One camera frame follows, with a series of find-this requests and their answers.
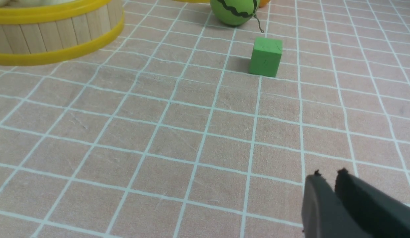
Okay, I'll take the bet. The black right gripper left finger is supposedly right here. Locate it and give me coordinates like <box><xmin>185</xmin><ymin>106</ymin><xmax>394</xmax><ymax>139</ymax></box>
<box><xmin>301</xmin><ymin>170</ymin><xmax>370</xmax><ymax>238</ymax></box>

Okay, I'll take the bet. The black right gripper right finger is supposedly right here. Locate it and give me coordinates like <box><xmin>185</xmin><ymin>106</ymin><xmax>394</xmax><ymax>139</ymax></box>
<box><xmin>334</xmin><ymin>168</ymin><xmax>410</xmax><ymax>238</ymax></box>

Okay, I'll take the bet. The yellow bamboo steamer tray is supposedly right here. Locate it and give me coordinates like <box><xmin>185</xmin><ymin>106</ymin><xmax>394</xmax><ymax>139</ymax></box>
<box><xmin>0</xmin><ymin>0</ymin><xmax>125</xmax><ymax>66</ymax></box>

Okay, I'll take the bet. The green foam cube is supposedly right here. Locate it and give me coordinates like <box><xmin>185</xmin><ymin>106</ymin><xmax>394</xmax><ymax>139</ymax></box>
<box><xmin>248</xmin><ymin>37</ymin><xmax>283</xmax><ymax>77</ymax></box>

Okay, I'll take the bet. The pink checkered tablecloth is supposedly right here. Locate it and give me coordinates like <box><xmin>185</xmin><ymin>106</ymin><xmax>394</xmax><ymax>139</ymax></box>
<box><xmin>0</xmin><ymin>0</ymin><xmax>410</xmax><ymax>238</ymax></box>

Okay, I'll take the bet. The orange toy pear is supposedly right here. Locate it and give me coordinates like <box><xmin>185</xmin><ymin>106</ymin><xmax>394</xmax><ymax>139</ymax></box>
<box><xmin>259</xmin><ymin>0</ymin><xmax>271</xmax><ymax>8</ymax></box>

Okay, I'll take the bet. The green toy watermelon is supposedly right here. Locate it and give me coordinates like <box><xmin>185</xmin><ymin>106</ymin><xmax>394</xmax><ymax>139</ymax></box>
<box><xmin>210</xmin><ymin>0</ymin><xmax>264</xmax><ymax>33</ymax></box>

